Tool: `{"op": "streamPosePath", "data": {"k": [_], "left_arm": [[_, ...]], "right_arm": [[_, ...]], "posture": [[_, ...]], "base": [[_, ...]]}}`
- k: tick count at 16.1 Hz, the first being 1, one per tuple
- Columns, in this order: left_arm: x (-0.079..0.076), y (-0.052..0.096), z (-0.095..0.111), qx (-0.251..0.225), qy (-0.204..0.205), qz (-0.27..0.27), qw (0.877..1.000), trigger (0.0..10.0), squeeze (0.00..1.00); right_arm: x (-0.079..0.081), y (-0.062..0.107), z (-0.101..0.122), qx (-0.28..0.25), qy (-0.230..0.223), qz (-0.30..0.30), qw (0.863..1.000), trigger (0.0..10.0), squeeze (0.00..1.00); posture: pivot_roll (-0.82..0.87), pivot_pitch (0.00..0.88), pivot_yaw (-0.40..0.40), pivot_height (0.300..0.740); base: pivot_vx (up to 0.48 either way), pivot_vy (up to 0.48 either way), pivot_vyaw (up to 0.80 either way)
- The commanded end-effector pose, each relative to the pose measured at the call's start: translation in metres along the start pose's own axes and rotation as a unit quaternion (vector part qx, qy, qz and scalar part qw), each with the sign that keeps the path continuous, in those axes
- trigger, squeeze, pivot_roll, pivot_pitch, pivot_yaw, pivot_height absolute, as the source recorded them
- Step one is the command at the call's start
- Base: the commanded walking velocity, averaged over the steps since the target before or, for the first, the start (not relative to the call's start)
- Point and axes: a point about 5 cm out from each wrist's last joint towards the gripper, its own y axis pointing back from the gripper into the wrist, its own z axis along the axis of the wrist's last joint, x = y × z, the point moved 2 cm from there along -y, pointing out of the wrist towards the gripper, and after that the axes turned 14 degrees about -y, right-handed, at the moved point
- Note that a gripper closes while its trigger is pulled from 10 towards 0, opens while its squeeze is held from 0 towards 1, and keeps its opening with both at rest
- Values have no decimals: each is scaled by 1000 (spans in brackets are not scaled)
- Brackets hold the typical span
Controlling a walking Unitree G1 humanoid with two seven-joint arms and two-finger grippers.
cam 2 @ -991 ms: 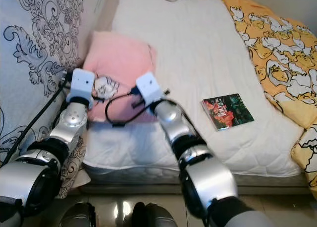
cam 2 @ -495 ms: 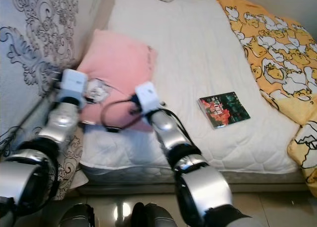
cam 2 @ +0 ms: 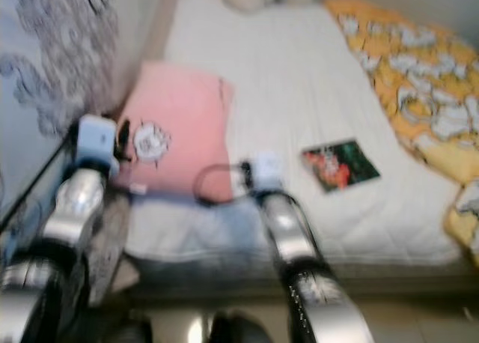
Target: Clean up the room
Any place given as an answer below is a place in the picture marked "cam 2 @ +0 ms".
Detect pink embroidered pillow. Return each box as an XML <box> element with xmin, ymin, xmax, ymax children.
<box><xmin>116</xmin><ymin>61</ymin><xmax>234</xmax><ymax>203</ymax></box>

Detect red and green book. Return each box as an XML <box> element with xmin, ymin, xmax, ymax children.
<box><xmin>301</xmin><ymin>139</ymin><xmax>381</xmax><ymax>194</ymax></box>

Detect printed headboard with lettering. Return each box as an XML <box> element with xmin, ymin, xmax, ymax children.
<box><xmin>0</xmin><ymin>0</ymin><xmax>165</xmax><ymax>269</ymax></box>

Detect white quilted mattress pad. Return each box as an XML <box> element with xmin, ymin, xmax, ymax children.
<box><xmin>127</xmin><ymin>0</ymin><xmax>465</xmax><ymax>265</ymax></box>

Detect grey mattress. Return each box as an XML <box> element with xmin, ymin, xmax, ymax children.
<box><xmin>120</xmin><ymin>253</ymin><xmax>465</xmax><ymax>291</ymax></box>

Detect brown bed base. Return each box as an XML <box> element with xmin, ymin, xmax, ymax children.
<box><xmin>120</xmin><ymin>283</ymin><xmax>472</xmax><ymax>308</ymax></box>

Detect black robot right foot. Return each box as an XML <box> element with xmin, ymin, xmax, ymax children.
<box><xmin>206</xmin><ymin>311</ymin><xmax>270</xmax><ymax>343</ymax></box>

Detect orange egg print blanket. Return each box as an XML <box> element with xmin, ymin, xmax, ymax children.
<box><xmin>323</xmin><ymin>0</ymin><xmax>479</xmax><ymax>265</ymax></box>

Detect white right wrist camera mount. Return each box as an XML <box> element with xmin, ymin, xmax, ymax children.
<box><xmin>251</xmin><ymin>152</ymin><xmax>285</xmax><ymax>192</ymax></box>

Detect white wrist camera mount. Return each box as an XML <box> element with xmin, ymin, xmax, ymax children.
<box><xmin>79</xmin><ymin>115</ymin><xmax>120</xmax><ymax>172</ymax></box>
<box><xmin>251</xmin><ymin>152</ymin><xmax>285</xmax><ymax>192</ymax></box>

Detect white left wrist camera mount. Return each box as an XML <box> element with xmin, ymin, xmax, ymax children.
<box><xmin>79</xmin><ymin>115</ymin><xmax>120</xmax><ymax>172</ymax></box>

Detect looped black right gripper cable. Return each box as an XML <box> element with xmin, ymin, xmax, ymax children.
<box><xmin>192</xmin><ymin>163</ymin><xmax>251</xmax><ymax>205</ymax></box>

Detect beige padded bed rail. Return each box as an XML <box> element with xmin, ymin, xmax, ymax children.
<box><xmin>127</xmin><ymin>0</ymin><xmax>180</xmax><ymax>112</ymax></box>

